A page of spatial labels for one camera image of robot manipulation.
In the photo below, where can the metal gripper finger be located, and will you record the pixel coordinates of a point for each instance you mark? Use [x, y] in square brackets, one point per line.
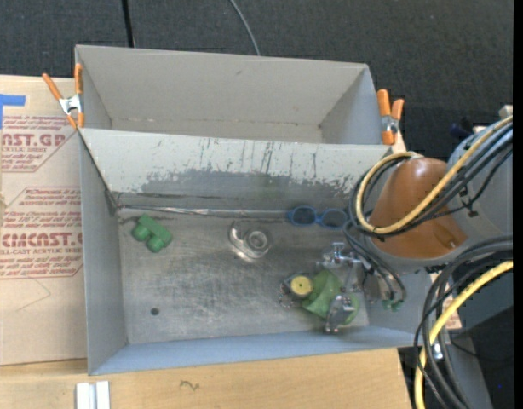
[341, 309]
[337, 255]

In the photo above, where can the green and yellow toy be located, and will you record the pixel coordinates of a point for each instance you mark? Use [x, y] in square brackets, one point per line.
[323, 292]

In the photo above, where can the blue sunglasses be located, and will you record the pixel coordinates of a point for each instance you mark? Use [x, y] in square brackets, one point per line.
[304, 216]

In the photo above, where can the clear glass thing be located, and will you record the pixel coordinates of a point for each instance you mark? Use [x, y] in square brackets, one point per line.
[251, 242]

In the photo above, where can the grey metal bin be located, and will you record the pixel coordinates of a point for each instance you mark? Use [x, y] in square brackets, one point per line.
[193, 288]

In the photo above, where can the green toy car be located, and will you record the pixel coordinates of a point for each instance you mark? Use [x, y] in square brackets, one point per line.
[151, 232]

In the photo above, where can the brown cardboard board red print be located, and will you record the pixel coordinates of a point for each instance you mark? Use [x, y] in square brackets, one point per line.
[40, 305]

